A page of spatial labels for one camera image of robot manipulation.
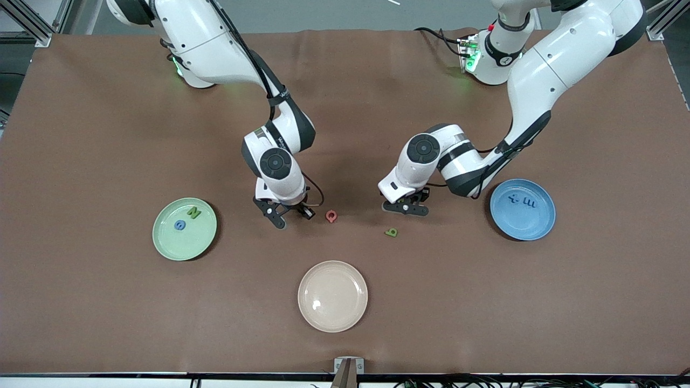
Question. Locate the green lowercase letter b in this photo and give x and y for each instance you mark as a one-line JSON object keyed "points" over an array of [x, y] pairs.
{"points": [[386, 232]]}

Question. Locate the brown table mat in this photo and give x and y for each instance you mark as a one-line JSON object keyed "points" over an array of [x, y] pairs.
{"points": [[108, 134]]}

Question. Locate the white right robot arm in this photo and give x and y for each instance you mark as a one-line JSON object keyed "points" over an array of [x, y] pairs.
{"points": [[280, 183]]}

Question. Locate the beige plate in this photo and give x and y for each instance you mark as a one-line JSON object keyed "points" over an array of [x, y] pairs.
{"points": [[332, 296]]}

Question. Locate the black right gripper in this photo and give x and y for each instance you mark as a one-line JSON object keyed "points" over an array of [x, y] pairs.
{"points": [[299, 207]]}

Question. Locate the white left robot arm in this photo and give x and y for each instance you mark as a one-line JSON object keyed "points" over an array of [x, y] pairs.
{"points": [[415, 178]]}

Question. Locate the blue capital letter G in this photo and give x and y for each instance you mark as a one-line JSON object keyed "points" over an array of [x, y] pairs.
{"points": [[176, 226]]}

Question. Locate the green capital letter N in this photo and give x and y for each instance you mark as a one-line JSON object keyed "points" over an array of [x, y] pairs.
{"points": [[194, 213]]}

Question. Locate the blue lowercase letter m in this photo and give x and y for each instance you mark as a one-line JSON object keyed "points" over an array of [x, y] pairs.
{"points": [[530, 203]]}

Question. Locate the brown tapered post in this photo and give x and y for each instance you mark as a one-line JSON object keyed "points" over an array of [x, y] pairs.
{"points": [[345, 377]]}

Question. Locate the blue plate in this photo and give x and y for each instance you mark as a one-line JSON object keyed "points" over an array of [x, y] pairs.
{"points": [[523, 226]]}

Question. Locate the aluminium frame strut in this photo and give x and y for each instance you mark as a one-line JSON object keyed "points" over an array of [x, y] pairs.
{"points": [[655, 33], [43, 40]]}

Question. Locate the grey metal bracket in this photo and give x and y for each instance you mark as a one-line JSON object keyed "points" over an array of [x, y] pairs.
{"points": [[338, 365]]}

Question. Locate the pink capital letter Q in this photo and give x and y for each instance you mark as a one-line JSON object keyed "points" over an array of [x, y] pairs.
{"points": [[326, 216]]}

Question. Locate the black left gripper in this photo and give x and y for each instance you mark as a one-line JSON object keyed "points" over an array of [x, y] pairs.
{"points": [[422, 195]]}

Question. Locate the green plate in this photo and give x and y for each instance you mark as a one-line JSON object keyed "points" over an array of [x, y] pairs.
{"points": [[186, 245]]}

